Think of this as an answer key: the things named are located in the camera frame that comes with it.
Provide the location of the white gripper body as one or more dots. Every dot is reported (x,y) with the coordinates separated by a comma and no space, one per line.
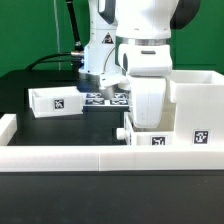
(147,96)

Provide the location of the white front drawer with tag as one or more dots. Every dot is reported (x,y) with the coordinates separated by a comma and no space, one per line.
(162,135)

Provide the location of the white drawer with tag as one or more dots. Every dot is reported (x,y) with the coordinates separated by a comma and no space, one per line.
(162,135)
(55,101)

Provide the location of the white drawer cabinet box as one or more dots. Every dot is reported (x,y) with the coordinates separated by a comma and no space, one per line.
(196,103)

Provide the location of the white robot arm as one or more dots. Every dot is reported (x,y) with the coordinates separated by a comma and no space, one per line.
(129,47)

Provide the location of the white rear drawer with tag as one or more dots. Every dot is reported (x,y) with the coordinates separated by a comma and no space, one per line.
(55,101)

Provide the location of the fiducial marker sheet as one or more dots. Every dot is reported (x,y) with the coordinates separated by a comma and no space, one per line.
(96,99)

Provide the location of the white table border fence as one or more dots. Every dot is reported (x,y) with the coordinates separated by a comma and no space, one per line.
(102,158)

